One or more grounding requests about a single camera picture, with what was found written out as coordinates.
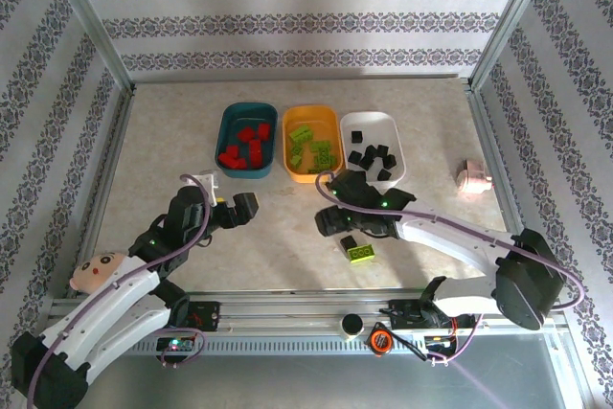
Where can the black square lego brick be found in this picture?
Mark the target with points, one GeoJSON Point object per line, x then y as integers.
{"type": "Point", "coordinates": [355, 156]}
{"type": "Point", "coordinates": [356, 135]}
{"type": "Point", "coordinates": [367, 162]}
{"type": "Point", "coordinates": [382, 150]}
{"type": "Point", "coordinates": [391, 159]}
{"type": "Point", "coordinates": [383, 173]}
{"type": "Point", "coordinates": [371, 149]}
{"type": "Point", "coordinates": [348, 243]}

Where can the red lego brick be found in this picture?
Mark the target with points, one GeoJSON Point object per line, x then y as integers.
{"type": "Point", "coordinates": [223, 159]}
{"type": "Point", "coordinates": [246, 133]}
{"type": "Point", "coordinates": [231, 151]}
{"type": "Point", "coordinates": [237, 163]}
{"type": "Point", "coordinates": [264, 130]}
{"type": "Point", "coordinates": [255, 152]}

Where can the small lime green lego brick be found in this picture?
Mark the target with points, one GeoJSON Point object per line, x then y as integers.
{"type": "Point", "coordinates": [297, 160]}
{"type": "Point", "coordinates": [295, 149]}

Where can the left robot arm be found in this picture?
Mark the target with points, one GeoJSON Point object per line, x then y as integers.
{"type": "Point", "coordinates": [48, 380]}

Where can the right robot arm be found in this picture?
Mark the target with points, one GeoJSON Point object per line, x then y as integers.
{"type": "Point", "coordinates": [527, 284]}

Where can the white plastic container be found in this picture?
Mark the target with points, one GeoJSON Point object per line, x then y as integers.
{"type": "Point", "coordinates": [383, 126]}

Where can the teal plastic container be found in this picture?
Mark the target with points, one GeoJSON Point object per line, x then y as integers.
{"type": "Point", "coordinates": [234, 117]}

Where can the yellow plastic container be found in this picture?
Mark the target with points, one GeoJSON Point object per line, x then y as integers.
{"type": "Point", "coordinates": [306, 117]}

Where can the black knob on white base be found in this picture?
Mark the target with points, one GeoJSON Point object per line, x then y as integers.
{"type": "Point", "coordinates": [352, 325]}

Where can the plush doll with pink clothes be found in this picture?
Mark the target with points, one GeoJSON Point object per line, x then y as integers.
{"type": "Point", "coordinates": [96, 270]}

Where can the small pink toy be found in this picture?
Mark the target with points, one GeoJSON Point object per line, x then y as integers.
{"type": "Point", "coordinates": [474, 176]}

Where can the orange black round device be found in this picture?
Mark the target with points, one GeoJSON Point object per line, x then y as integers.
{"type": "Point", "coordinates": [379, 341]}

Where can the small lit circuit board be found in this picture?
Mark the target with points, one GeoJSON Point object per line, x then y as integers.
{"type": "Point", "coordinates": [174, 344]}

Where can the thin aluminium crossbar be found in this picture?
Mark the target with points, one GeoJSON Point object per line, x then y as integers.
{"type": "Point", "coordinates": [287, 78]}

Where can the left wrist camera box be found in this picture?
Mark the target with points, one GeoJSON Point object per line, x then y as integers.
{"type": "Point", "coordinates": [209, 180]}

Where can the wide aluminium base rail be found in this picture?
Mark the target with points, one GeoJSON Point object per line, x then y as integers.
{"type": "Point", "coordinates": [287, 313]}

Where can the aluminium side rail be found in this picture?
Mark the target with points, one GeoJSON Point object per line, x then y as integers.
{"type": "Point", "coordinates": [491, 141]}
{"type": "Point", "coordinates": [114, 150]}

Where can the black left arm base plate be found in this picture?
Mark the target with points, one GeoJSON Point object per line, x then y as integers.
{"type": "Point", "coordinates": [206, 315]}

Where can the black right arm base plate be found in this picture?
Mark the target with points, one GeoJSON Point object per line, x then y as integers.
{"type": "Point", "coordinates": [407, 315]}

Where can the aluminium frame post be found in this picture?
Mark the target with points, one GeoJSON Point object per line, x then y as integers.
{"type": "Point", "coordinates": [90, 21]}
{"type": "Point", "coordinates": [510, 21]}

